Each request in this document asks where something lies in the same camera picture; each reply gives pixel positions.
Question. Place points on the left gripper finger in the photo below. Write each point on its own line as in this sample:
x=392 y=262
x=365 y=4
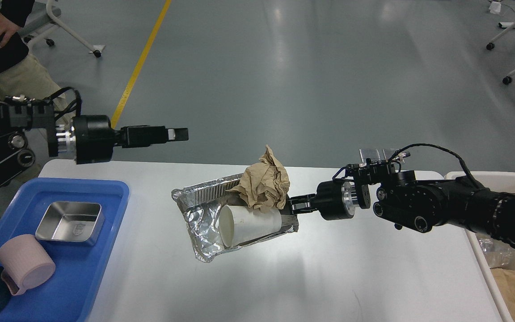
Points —
x=145 y=136

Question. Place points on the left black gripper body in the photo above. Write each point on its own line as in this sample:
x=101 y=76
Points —
x=88 y=139

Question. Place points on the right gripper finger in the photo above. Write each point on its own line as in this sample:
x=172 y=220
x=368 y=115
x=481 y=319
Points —
x=305 y=199
x=302 y=208

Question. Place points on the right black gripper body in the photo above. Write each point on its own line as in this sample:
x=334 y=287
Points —
x=336 y=200

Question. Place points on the brown paper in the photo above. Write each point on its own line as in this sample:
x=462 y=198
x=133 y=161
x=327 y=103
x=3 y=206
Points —
x=264 y=185

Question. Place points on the white paper cup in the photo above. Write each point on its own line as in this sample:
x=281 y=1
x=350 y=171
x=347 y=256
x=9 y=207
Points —
x=240 y=224

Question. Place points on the square stainless steel tray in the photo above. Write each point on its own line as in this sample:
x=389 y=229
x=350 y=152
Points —
x=78 y=223

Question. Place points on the pink ribbed mug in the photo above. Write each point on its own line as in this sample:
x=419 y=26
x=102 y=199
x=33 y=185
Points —
x=26 y=264

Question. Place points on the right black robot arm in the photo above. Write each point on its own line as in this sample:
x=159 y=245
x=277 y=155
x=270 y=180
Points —
x=378 y=182

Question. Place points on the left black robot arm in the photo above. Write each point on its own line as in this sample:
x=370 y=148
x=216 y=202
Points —
x=19 y=114

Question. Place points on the left floor socket plate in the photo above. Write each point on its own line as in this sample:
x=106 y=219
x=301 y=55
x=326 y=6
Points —
x=369 y=155

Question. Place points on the floor socket plate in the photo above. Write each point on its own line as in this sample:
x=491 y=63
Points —
x=369 y=155
x=392 y=154

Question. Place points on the right floor socket plate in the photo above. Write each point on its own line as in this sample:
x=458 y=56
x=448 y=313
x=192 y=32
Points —
x=392 y=154

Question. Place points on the person in beige trousers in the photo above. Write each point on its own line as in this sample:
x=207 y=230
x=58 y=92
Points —
x=20 y=71

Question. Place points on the grey office chair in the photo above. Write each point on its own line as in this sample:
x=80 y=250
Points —
x=45 y=19

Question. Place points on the blue plastic tray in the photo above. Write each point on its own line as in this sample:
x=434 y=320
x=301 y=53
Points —
x=68 y=296

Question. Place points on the clear plastic wrap in bin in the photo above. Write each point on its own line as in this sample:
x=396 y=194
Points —
x=496 y=253

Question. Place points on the beige plastic waste bin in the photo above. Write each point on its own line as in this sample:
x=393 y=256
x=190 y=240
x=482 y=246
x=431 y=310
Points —
x=498 y=182

